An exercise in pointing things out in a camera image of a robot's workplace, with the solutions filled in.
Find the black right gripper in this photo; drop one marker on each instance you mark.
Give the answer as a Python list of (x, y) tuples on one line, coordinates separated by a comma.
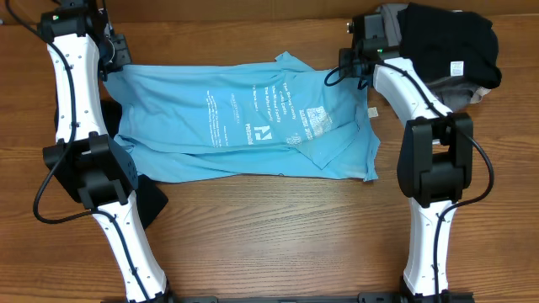
[(344, 67)]

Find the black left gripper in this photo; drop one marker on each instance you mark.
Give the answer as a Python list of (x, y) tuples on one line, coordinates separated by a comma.
[(123, 57)]

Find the light blue printed t-shirt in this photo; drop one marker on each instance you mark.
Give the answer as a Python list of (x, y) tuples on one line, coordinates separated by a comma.
[(191, 123)]

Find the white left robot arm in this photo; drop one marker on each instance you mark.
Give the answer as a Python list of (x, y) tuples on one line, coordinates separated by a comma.
[(72, 33)]

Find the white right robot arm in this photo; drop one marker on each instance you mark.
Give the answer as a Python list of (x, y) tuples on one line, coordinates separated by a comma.
[(434, 164)]

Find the brown cardboard back panel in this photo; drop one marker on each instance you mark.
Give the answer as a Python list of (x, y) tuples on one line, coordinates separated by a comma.
[(135, 11)]

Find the black folded t-shirt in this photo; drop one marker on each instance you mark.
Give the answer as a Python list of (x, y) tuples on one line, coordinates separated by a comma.
[(442, 43)]

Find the grey folded garment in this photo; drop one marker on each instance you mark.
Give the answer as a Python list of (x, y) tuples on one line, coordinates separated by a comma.
[(453, 92)]

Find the beige folded garment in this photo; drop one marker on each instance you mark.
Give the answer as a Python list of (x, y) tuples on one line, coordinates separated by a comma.
[(479, 94)]

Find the black garment on left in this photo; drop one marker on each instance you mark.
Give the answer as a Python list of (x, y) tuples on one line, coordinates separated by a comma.
[(97, 171)]

